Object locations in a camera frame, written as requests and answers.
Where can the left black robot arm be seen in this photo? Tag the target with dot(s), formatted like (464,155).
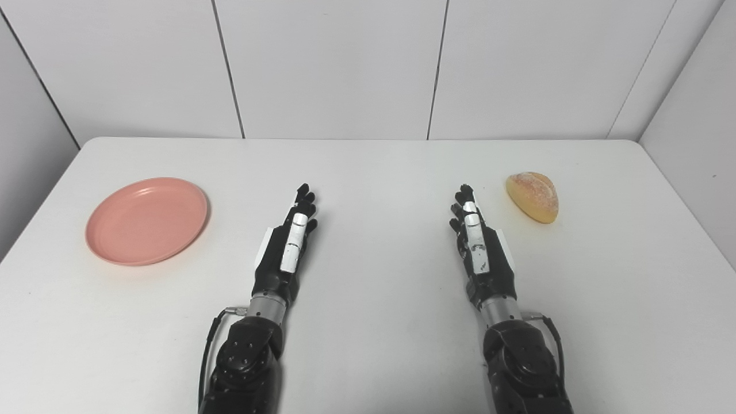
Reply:
(247,362)

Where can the golden bread roll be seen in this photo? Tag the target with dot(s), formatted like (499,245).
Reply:
(535,197)

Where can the pink round plate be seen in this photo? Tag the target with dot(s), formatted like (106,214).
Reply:
(146,221)

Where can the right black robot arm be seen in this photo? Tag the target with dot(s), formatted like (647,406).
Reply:
(517,362)

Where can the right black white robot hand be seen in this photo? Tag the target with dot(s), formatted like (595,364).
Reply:
(483,259)

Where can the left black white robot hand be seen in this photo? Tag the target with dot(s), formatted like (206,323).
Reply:
(287,253)

